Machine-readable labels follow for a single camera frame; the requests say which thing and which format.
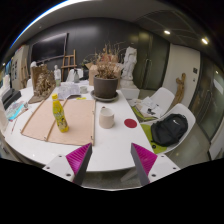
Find grey pot saucer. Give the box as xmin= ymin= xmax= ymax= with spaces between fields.
xmin=90 ymin=90 xmax=119 ymax=102

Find red round coaster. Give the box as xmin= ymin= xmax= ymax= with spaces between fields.
xmin=124 ymin=119 xmax=137 ymax=128

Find yellow drink bottle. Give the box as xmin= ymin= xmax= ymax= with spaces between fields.
xmin=52 ymin=94 xmax=69 ymax=133

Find papers on far chair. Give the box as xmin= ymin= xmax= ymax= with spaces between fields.
xmin=128 ymin=97 xmax=162 ymax=118

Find crumpled white paper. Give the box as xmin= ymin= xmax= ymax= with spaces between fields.
xmin=58 ymin=82 xmax=80 ymax=100

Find white chair far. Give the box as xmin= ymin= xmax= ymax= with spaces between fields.
xmin=131 ymin=87 xmax=174 ymax=122

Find white ceramic cup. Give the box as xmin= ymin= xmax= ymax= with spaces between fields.
xmin=99 ymin=107 xmax=114 ymax=129

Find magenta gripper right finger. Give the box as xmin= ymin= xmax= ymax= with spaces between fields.
xmin=131 ymin=143 xmax=157 ymax=186

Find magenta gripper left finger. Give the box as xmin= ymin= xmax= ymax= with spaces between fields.
xmin=66 ymin=143 xmax=92 ymax=185

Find white stone statue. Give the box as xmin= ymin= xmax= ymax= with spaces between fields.
xmin=120 ymin=47 xmax=140 ymax=99

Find carved wooden sculpture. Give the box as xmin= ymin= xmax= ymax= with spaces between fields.
xmin=28 ymin=64 xmax=56 ymax=104

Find dried brown plant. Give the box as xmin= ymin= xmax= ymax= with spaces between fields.
xmin=90 ymin=43 xmax=121 ymax=79

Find dark plant pot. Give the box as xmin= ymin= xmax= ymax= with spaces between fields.
xmin=94 ymin=76 xmax=118 ymax=98

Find small white bust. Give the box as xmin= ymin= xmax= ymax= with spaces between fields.
xmin=54 ymin=65 xmax=61 ymax=87

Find black backpack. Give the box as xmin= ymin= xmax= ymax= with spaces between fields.
xmin=151 ymin=114 xmax=188 ymax=147

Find blue plastic bag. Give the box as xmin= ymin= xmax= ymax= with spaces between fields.
xmin=6 ymin=101 xmax=28 ymax=121

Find black wall screen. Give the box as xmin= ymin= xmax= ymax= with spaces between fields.
xmin=31 ymin=33 xmax=67 ymax=62

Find wooden figure sculpture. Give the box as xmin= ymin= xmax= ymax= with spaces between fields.
xmin=172 ymin=73 xmax=186 ymax=106

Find brown wooden frame board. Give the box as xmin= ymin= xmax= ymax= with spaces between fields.
xmin=21 ymin=100 xmax=95 ymax=146

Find wooden easel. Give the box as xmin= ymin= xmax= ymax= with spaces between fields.
xmin=61 ymin=50 xmax=77 ymax=80

